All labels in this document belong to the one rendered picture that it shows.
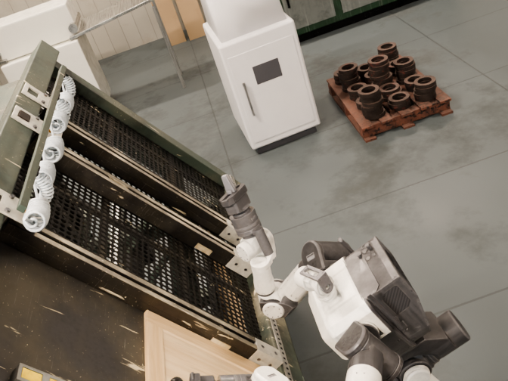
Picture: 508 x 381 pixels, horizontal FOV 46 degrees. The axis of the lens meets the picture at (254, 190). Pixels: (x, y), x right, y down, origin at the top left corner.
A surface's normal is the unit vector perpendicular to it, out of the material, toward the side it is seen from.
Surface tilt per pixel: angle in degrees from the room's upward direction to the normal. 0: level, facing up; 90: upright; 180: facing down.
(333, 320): 23
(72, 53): 90
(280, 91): 90
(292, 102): 90
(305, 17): 90
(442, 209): 0
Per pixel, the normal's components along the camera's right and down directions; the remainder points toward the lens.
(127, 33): 0.18, 0.50
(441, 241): -0.29, -0.80
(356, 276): -0.62, -0.61
